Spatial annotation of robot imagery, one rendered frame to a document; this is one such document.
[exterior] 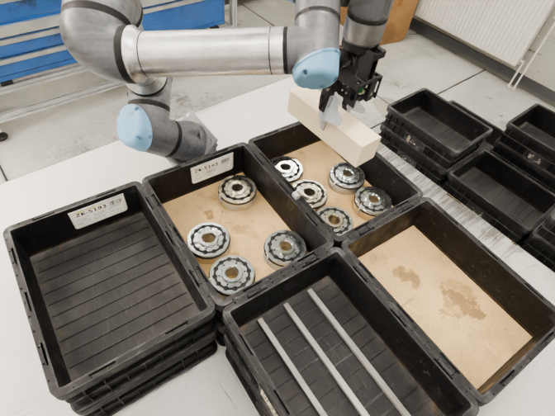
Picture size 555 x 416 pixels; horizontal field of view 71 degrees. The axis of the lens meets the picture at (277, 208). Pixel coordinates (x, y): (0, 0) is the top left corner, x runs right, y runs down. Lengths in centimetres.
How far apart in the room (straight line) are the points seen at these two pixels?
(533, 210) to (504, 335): 113
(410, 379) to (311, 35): 68
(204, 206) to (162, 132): 25
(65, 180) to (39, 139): 137
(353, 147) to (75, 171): 91
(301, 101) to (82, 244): 62
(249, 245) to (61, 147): 185
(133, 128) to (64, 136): 161
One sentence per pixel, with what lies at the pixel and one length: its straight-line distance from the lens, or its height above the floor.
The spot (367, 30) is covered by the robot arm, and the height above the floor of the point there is 132.
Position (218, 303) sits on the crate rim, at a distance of 79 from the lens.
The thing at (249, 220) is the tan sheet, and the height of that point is 83.
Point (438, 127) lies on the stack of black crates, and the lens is 212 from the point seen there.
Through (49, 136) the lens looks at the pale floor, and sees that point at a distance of 275.
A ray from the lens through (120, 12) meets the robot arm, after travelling 80.
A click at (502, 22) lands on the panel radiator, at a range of 374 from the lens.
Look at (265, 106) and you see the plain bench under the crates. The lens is 161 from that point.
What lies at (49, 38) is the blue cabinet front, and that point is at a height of 49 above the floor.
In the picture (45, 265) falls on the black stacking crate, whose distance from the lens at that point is 104.
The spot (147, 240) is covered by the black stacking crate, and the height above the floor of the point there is 83.
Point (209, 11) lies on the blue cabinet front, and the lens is 299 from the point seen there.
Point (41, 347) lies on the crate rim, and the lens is 83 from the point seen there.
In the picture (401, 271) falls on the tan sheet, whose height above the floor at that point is 83.
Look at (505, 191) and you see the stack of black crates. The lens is 212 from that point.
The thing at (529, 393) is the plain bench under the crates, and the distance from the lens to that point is 119.
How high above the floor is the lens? 164
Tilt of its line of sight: 50 degrees down
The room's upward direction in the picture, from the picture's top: 8 degrees clockwise
